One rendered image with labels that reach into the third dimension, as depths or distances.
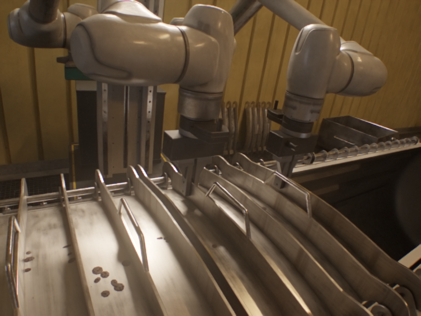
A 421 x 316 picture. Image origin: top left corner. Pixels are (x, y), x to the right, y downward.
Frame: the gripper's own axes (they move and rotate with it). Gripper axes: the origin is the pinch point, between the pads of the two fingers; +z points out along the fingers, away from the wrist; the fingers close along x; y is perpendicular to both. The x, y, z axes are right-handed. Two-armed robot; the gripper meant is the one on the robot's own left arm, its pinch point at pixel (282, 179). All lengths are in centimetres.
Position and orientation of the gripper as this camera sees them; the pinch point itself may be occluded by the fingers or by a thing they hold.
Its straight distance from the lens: 75.0
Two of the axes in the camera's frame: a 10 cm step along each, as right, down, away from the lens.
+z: -1.4, 9.0, 4.0
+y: 5.1, 4.1, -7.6
